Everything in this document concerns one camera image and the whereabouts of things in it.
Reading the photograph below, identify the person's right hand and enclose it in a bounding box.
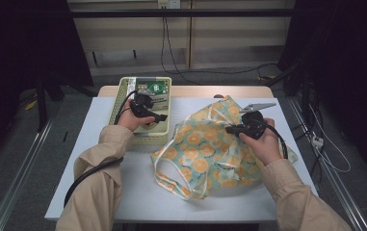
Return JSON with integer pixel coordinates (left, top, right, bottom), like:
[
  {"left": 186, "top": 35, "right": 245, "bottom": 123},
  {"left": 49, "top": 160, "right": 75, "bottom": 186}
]
[{"left": 238, "top": 117, "right": 285, "bottom": 167}]

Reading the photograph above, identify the orange slice print bag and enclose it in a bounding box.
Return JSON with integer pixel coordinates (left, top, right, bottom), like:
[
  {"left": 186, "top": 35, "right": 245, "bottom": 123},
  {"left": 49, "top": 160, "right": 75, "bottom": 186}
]
[{"left": 150, "top": 94, "right": 300, "bottom": 201}]

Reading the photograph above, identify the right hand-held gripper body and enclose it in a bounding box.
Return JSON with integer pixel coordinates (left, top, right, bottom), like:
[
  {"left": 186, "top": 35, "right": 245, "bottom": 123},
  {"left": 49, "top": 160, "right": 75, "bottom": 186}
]
[{"left": 233, "top": 102, "right": 277, "bottom": 141}]

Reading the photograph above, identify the black crossbar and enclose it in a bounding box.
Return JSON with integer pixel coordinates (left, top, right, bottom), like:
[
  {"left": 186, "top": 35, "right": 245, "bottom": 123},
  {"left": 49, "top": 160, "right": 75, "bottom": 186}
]
[{"left": 69, "top": 9, "right": 296, "bottom": 19}]

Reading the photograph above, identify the black curtain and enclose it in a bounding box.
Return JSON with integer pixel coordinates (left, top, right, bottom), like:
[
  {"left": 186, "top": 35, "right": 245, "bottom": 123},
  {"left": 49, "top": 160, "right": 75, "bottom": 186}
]
[
  {"left": 0, "top": 0, "right": 94, "bottom": 176},
  {"left": 278, "top": 0, "right": 367, "bottom": 177}
]

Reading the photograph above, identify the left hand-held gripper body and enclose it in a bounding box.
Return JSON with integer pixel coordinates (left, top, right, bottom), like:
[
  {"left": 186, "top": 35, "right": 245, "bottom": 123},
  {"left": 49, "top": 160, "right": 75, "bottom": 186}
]
[{"left": 129, "top": 89, "right": 160, "bottom": 121}]

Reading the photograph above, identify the hand-held gripper black cable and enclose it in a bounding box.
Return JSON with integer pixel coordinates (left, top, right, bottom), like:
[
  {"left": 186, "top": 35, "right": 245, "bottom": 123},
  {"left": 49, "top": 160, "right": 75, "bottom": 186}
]
[
  {"left": 260, "top": 119, "right": 289, "bottom": 161},
  {"left": 63, "top": 90, "right": 140, "bottom": 208}
]

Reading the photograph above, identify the aluminium rail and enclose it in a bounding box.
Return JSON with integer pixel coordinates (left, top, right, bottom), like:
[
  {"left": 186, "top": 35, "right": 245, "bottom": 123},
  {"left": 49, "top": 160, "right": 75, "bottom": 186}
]
[
  {"left": 0, "top": 116, "right": 57, "bottom": 231},
  {"left": 287, "top": 97, "right": 367, "bottom": 231}
]

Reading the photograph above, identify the left hand-held gripper black cable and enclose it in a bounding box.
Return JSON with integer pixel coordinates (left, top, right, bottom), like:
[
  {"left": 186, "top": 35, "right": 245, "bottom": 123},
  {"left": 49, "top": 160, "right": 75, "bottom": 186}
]
[{"left": 63, "top": 90, "right": 140, "bottom": 208}]

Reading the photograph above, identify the wooden post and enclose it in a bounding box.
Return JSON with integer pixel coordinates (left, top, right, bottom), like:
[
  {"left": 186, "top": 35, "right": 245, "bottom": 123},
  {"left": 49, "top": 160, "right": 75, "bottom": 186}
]
[{"left": 186, "top": 0, "right": 194, "bottom": 70}]

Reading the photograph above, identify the black wall cable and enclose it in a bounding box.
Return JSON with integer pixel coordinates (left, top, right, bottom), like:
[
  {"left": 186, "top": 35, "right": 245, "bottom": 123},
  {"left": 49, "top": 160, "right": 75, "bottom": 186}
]
[{"left": 160, "top": 8, "right": 280, "bottom": 87}]

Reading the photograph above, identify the right hand-held gripper black cable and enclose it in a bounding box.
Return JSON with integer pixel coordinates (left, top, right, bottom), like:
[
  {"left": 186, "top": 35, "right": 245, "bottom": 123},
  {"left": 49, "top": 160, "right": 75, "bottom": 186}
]
[{"left": 260, "top": 119, "right": 289, "bottom": 161}]

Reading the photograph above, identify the narrow green white carton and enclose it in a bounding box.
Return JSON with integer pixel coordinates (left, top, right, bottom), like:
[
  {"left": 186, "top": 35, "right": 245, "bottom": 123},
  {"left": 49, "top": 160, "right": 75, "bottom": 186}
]
[{"left": 126, "top": 76, "right": 138, "bottom": 97}]

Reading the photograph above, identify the wide green white carton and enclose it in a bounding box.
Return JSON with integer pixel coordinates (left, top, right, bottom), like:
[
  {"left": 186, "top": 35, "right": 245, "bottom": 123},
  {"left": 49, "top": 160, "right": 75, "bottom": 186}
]
[{"left": 136, "top": 80, "right": 170, "bottom": 112}]

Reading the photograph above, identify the person's left hand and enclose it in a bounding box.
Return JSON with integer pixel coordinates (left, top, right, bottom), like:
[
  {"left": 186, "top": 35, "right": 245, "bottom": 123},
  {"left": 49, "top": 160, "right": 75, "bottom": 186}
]
[{"left": 117, "top": 98, "right": 157, "bottom": 133}]

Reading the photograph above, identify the white wall socket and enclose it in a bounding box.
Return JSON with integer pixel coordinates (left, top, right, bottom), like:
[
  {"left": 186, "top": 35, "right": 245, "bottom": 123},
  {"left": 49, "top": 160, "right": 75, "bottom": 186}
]
[{"left": 157, "top": 0, "right": 182, "bottom": 10}]

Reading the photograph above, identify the black metal stand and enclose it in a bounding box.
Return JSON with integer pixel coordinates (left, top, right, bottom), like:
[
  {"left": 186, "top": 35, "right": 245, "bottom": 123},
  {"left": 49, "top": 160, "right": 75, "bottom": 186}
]
[
  {"left": 301, "top": 68, "right": 312, "bottom": 131},
  {"left": 36, "top": 71, "right": 64, "bottom": 133}
]

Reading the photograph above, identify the white cable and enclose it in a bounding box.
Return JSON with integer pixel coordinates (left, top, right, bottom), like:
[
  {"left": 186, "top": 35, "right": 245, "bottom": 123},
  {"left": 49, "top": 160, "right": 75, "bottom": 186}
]
[{"left": 308, "top": 104, "right": 353, "bottom": 174}]

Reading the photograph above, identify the cream plastic basket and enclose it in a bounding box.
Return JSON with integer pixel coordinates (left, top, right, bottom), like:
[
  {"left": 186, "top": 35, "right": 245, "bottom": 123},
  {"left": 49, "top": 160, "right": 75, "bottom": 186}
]
[{"left": 107, "top": 76, "right": 173, "bottom": 153}]

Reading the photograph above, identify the white power strip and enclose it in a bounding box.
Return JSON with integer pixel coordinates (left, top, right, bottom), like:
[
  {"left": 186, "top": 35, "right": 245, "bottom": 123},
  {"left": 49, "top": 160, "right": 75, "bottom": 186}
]
[{"left": 310, "top": 134, "right": 326, "bottom": 150}]

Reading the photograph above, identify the yellow tape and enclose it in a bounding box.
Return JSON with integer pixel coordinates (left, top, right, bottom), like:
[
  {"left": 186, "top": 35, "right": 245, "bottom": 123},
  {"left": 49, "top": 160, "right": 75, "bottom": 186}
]
[{"left": 24, "top": 99, "right": 39, "bottom": 112}]

